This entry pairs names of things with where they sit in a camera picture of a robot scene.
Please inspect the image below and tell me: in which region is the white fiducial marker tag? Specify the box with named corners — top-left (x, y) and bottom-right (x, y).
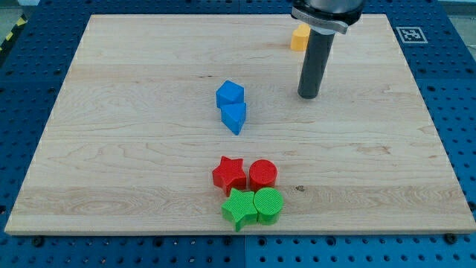
top-left (396, 26), bottom-right (428, 44)

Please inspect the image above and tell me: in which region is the red star block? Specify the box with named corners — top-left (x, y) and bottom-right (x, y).
top-left (212, 156), bottom-right (247, 197)

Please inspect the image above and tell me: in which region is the blue cube block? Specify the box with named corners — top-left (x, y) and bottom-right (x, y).
top-left (216, 80), bottom-right (245, 109)

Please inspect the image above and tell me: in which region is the red cylinder block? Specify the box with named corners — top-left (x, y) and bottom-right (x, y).
top-left (248, 159), bottom-right (277, 191)

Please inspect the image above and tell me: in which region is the green star block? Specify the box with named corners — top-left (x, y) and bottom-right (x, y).
top-left (221, 188), bottom-right (258, 232)

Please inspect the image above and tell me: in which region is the yellow heart block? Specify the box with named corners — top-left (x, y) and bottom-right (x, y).
top-left (290, 24), bottom-right (311, 51)

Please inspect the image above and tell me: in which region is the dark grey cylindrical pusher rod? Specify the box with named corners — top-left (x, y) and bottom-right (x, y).
top-left (297, 30), bottom-right (335, 99)

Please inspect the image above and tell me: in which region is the light wooden board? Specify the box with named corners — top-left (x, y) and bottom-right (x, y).
top-left (5, 14), bottom-right (475, 236)

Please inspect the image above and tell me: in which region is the blue triangle block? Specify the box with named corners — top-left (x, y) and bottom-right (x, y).
top-left (221, 103), bottom-right (247, 135)

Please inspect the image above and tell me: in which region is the green cylinder block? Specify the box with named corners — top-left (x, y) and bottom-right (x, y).
top-left (254, 188), bottom-right (283, 225)

